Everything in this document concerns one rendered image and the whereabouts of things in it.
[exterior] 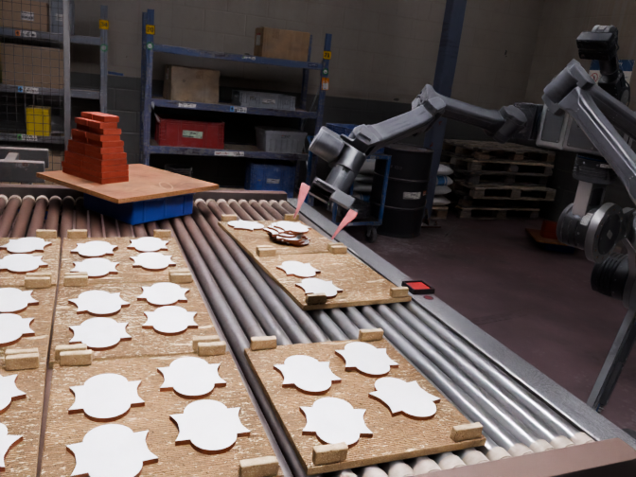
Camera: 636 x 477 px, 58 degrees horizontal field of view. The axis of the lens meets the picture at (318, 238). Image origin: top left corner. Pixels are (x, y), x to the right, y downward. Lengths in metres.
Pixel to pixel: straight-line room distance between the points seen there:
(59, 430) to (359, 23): 6.50
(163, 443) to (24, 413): 0.25
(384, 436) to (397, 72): 6.57
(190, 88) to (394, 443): 5.27
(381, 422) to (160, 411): 0.40
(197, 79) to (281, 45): 0.92
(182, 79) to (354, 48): 2.20
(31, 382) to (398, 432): 0.68
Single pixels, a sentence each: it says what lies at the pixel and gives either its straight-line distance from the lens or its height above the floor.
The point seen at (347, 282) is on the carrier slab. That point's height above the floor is 0.94.
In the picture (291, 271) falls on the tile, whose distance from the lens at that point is 1.77.
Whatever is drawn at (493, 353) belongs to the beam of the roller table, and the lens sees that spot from 1.53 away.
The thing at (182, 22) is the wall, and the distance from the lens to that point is 6.64.
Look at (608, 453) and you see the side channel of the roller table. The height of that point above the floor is 0.95.
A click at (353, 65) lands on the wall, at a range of 7.17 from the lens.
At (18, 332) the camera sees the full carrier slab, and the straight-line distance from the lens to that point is 1.38.
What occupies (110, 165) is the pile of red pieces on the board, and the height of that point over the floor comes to 1.11.
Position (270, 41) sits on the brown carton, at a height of 1.76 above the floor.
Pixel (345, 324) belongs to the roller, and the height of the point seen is 0.92.
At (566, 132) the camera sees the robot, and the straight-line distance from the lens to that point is 2.08.
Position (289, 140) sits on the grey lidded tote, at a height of 0.78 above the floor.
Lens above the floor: 1.54
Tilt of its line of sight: 16 degrees down
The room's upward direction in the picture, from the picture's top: 6 degrees clockwise
